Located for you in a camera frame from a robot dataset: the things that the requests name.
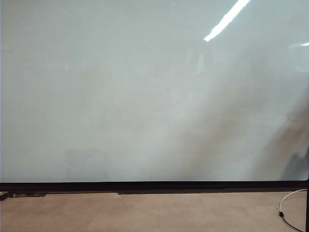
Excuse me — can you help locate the white glass whiteboard panel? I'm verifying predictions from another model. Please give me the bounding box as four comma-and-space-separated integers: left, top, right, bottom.
0, 0, 309, 183

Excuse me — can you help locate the white cable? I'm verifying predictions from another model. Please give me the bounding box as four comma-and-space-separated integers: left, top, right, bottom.
278, 188, 308, 213

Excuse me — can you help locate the black cable with plug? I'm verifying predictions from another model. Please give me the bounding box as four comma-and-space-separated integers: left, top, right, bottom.
278, 211, 305, 232

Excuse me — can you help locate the black whiteboard frame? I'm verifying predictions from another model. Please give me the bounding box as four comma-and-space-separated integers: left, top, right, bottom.
0, 178, 309, 232

